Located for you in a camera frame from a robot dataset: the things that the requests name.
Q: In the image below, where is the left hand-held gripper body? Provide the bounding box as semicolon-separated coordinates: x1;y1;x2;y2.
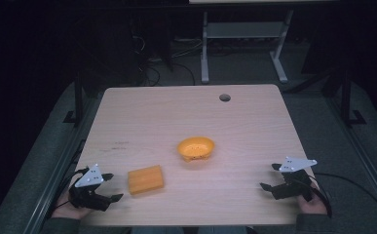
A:
67;163;112;213

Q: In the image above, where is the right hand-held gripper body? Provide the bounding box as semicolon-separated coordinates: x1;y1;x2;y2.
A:
271;156;319;203

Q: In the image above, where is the orange sponge block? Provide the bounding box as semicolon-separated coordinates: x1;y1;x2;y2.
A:
127;164;165;196

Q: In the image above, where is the orange plastic bowl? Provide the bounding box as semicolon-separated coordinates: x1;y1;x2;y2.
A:
176;136;216;163

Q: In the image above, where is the person's right hand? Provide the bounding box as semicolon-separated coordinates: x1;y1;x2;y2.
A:
296;183;328;215

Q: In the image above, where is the person's left hand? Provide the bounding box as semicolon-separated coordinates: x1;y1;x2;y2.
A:
51;189;94;220

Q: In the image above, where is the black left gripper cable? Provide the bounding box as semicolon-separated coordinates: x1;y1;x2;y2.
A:
44;167;90;220

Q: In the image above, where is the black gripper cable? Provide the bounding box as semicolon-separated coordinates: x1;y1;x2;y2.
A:
308;173;377;218
44;167;90;220

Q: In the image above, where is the aluminium frame rail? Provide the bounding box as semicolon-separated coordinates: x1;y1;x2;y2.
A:
21;94;103;234
323;96;377;214

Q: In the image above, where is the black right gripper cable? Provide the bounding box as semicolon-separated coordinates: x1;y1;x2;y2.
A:
308;173;377;218

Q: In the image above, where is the black metal stand post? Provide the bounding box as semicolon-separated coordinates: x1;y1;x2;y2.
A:
339;68;367;127
62;69;85;127

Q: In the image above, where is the black floor cable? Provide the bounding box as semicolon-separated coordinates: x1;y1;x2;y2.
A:
170;61;197;87

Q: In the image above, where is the white metal desk frame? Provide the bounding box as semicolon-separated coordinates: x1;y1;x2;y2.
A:
200;9;295;85

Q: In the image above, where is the pale floor cable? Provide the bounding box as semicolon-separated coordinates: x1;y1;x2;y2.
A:
170;38;204;59

